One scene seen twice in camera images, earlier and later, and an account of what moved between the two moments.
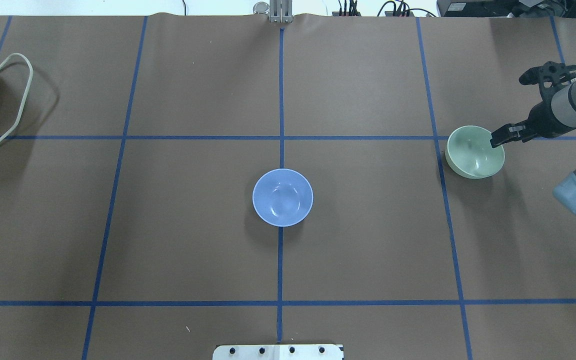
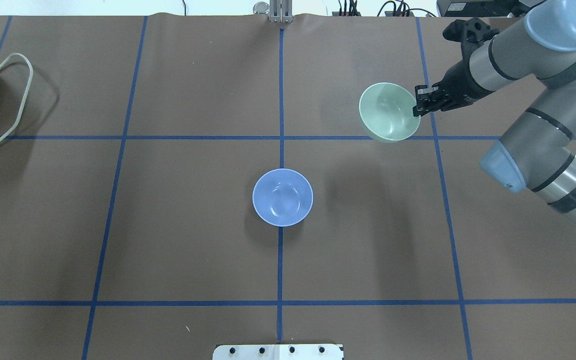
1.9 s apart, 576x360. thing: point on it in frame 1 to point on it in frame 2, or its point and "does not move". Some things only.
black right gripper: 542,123 to 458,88
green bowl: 469,153 to 386,110
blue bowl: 282,197 does not move
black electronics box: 520,8 does not move
